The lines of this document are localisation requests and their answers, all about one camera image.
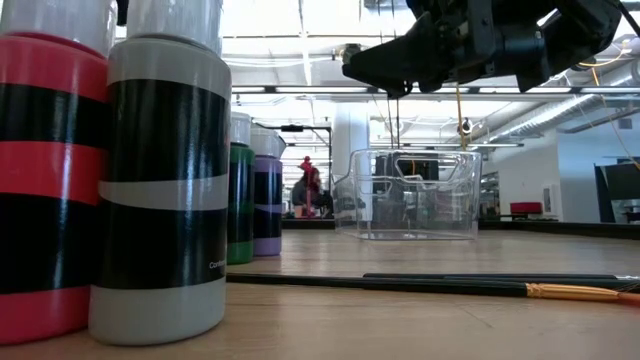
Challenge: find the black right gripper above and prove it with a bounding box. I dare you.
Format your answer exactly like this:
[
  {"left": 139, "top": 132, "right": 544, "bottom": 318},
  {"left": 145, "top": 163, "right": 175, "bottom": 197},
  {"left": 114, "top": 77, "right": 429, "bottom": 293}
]
[{"left": 342, "top": 0, "right": 549, "bottom": 100}]

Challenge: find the small purple paint bottle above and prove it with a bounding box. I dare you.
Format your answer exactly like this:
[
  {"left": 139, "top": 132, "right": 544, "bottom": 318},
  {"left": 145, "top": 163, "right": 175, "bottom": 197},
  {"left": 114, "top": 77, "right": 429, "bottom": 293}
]
[{"left": 253, "top": 127, "right": 285, "bottom": 258}]

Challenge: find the small green paint bottle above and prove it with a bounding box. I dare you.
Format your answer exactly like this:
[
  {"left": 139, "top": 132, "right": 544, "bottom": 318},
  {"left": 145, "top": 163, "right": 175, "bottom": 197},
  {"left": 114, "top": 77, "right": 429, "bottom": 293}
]
[{"left": 227, "top": 110, "right": 257, "bottom": 266}]

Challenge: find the small grey paint bottle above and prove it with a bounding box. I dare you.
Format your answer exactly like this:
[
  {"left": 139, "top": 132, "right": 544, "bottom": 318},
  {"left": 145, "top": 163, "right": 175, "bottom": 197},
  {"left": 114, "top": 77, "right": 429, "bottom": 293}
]
[{"left": 88, "top": 0, "right": 234, "bottom": 348}]

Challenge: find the small red paint bottle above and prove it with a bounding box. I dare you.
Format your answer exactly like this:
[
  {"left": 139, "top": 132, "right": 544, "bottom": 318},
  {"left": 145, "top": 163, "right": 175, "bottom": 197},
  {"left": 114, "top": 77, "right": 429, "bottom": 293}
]
[{"left": 0, "top": 0, "right": 119, "bottom": 347}]

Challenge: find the red stand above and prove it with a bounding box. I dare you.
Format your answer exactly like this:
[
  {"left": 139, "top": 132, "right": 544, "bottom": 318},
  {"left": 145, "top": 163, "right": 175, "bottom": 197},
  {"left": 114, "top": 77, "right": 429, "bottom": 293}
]
[{"left": 298, "top": 155, "right": 315, "bottom": 220}]

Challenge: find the person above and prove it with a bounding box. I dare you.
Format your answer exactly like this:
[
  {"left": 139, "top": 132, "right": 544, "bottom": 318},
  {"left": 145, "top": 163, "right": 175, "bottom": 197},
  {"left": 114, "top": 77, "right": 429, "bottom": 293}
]
[{"left": 291, "top": 167, "right": 335, "bottom": 220}]

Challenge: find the clear plastic bin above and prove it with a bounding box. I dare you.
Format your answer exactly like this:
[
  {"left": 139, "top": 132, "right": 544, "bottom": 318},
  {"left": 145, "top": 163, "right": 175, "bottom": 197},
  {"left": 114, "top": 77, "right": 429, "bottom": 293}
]
[{"left": 331, "top": 148, "right": 483, "bottom": 243}]

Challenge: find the red seat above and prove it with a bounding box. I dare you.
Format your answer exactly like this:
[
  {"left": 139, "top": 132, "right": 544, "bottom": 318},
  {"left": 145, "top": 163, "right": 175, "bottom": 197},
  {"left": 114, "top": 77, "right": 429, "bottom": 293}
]
[{"left": 509, "top": 201, "right": 544, "bottom": 216}]

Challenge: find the black partition panel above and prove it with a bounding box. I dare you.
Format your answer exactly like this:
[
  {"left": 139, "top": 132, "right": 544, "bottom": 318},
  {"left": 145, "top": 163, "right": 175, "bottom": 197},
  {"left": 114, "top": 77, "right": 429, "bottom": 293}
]
[{"left": 593, "top": 159, "right": 640, "bottom": 225}]

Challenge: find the black ceiling cable reel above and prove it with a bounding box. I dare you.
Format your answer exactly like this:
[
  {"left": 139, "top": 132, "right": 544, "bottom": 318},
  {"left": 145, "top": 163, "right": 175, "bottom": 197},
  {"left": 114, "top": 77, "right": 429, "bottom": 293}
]
[{"left": 341, "top": 43, "right": 362, "bottom": 65}]

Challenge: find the long yellow cord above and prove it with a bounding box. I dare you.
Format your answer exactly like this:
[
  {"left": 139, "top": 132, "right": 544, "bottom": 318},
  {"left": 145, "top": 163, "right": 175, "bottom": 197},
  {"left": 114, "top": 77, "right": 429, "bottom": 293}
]
[{"left": 452, "top": 82, "right": 471, "bottom": 152}]

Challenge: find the black background station frame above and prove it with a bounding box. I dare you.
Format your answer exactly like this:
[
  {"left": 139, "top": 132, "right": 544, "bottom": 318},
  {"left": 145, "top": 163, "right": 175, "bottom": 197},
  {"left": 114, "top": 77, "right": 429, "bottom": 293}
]
[{"left": 253, "top": 121, "right": 335, "bottom": 221}]

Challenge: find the black aluminium table frame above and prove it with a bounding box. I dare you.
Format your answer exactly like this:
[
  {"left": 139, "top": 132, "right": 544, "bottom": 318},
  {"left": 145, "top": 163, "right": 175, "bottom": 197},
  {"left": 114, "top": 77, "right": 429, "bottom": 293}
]
[{"left": 282, "top": 218, "right": 640, "bottom": 241}]

